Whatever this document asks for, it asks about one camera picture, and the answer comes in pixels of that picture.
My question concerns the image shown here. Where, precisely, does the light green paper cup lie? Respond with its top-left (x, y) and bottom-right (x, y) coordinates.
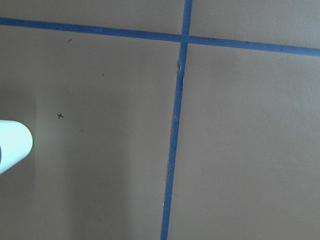
top-left (0, 120), bottom-right (33, 174)

